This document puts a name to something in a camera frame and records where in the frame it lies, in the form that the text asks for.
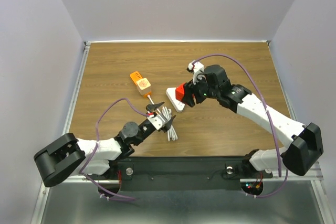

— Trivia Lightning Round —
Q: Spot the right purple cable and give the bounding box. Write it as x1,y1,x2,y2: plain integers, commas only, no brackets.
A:
191,54,289,199

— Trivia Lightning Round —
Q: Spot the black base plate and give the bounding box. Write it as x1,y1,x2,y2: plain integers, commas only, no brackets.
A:
91,156,272,191

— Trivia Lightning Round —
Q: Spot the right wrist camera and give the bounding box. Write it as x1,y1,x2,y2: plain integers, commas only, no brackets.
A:
187,60,205,84

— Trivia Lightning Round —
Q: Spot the purple cable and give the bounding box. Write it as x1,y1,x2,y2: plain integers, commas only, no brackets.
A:
78,98,150,201
191,54,289,199

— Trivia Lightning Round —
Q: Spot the aluminium frame rail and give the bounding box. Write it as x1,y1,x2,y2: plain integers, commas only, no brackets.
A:
30,41,91,224

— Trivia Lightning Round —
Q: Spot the beige cube socket adapter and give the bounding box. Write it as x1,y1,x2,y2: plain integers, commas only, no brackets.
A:
136,78,151,95

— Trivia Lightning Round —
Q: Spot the orange power strip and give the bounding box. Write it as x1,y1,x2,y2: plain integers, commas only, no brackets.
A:
130,71,152,98

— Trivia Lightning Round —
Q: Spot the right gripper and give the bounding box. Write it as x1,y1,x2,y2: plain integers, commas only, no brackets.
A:
180,72,219,108

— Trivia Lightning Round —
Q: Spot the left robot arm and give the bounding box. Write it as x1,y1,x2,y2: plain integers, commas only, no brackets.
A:
34,103,175,187

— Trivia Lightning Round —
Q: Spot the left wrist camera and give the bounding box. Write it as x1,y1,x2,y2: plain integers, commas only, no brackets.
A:
147,112,167,131

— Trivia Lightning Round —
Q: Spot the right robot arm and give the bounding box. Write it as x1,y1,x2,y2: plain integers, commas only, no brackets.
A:
175,62,323,177

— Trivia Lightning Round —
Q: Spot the white triangular power strip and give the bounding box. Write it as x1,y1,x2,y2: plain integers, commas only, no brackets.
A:
165,88,185,113

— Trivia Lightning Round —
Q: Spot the red cube socket adapter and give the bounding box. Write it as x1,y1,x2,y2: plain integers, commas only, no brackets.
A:
175,83,185,102

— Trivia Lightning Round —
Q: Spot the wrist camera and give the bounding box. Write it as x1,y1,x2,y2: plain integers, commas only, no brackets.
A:
147,112,167,131
187,60,205,84

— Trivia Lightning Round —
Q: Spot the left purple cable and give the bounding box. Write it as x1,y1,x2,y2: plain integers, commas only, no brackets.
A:
78,98,150,201

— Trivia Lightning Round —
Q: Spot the white power strip cord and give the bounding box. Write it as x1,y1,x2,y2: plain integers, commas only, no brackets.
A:
147,95,179,142

